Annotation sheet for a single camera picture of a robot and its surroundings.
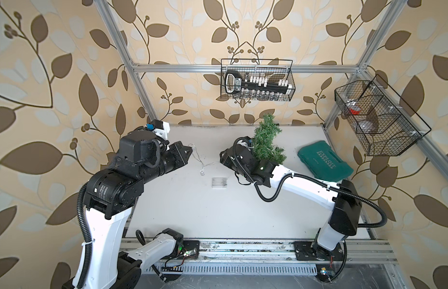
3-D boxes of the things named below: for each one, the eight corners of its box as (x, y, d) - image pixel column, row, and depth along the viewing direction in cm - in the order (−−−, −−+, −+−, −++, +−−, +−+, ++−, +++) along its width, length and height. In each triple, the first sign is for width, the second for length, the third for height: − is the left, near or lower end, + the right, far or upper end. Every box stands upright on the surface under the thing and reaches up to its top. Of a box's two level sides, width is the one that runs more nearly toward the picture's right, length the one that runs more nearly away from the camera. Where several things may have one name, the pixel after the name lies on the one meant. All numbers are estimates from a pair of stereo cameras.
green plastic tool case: (324, 189, 93) (328, 184, 90) (295, 154, 108) (297, 149, 104) (353, 174, 99) (358, 170, 95) (322, 143, 113) (325, 138, 109)
